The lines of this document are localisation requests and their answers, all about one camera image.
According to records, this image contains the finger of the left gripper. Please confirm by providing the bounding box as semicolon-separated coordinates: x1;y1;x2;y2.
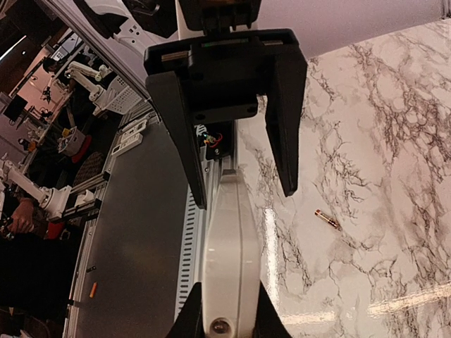
265;52;307;196
146;71;207;210

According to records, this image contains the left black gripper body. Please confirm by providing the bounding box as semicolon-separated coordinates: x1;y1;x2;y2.
144;1;299;123

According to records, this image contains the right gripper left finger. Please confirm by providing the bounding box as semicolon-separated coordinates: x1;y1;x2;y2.
166;282;204;338

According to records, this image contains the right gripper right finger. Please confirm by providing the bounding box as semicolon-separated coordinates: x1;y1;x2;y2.
255;282;292;338

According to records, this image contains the white remote control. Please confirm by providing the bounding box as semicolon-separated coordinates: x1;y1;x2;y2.
202;170;261;337

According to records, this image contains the gold AAA battery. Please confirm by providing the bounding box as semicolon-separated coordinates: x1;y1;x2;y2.
314;209;341;231

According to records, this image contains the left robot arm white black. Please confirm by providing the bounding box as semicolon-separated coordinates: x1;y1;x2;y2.
76;1;307;208

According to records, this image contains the white remote on bench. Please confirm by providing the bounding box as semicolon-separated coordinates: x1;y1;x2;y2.
111;120;147;157

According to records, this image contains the white perforated basket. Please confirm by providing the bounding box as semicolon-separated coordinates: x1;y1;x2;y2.
93;76;142;116

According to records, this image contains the orange battery on bench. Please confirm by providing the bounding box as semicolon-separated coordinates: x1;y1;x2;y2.
89;282;98;299

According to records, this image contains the person in background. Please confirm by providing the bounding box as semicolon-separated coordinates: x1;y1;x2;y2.
1;197;78;329

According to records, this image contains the front aluminium frame rail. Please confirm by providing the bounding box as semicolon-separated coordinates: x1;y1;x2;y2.
53;1;200;337

